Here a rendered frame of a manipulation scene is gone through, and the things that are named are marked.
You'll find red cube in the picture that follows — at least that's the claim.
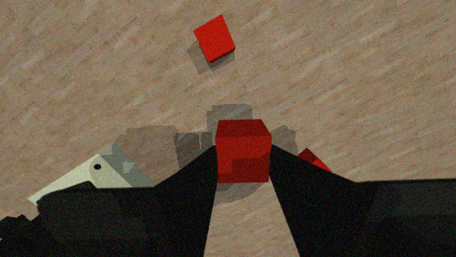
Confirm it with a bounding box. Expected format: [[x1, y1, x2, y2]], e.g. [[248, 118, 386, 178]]
[[297, 148, 331, 172], [193, 15, 235, 63], [215, 119, 272, 183]]

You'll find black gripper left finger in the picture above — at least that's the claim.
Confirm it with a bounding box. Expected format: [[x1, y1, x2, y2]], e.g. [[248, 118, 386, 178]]
[[37, 145, 218, 257]]

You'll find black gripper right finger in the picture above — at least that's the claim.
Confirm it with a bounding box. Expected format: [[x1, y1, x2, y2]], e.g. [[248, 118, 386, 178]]
[[269, 144, 456, 257]]

